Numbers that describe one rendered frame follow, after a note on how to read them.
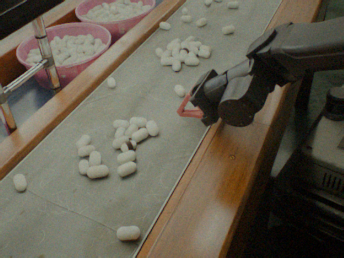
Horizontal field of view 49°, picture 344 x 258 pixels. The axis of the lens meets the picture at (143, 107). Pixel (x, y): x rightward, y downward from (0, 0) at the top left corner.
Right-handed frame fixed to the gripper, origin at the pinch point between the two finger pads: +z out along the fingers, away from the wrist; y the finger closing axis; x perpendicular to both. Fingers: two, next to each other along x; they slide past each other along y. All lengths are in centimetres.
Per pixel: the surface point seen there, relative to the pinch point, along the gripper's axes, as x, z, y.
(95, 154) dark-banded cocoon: -6.2, 7.7, 16.9
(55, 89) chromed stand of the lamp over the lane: -19.9, 22.8, 2.9
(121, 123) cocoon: -6.1, 8.1, 7.2
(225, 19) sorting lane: -3, 7, -50
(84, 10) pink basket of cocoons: -34, 43, -43
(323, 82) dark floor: 72, 34, -141
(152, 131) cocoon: -1.6, 2.9, 6.8
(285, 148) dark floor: 67, 40, -81
